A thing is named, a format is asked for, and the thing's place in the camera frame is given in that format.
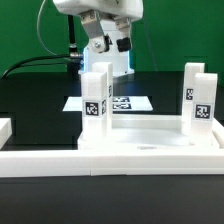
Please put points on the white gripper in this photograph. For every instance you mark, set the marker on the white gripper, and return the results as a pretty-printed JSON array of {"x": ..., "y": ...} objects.
[{"x": 91, "y": 21}]

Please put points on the white desk top panel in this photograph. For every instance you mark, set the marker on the white desk top panel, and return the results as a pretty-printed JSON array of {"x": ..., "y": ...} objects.
[{"x": 153, "y": 145}]

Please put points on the fiducial marker sheet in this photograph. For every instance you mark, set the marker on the fiducial marker sheet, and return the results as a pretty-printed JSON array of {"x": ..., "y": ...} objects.
[{"x": 120, "y": 104}]

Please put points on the white block at left edge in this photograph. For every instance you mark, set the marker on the white block at left edge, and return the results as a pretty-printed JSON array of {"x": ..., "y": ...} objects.
[{"x": 5, "y": 131}]

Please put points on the white L-shaped fixture wall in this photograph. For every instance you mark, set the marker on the white L-shaped fixture wall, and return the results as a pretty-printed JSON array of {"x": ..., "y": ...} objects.
[{"x": 47, "y": 163}]

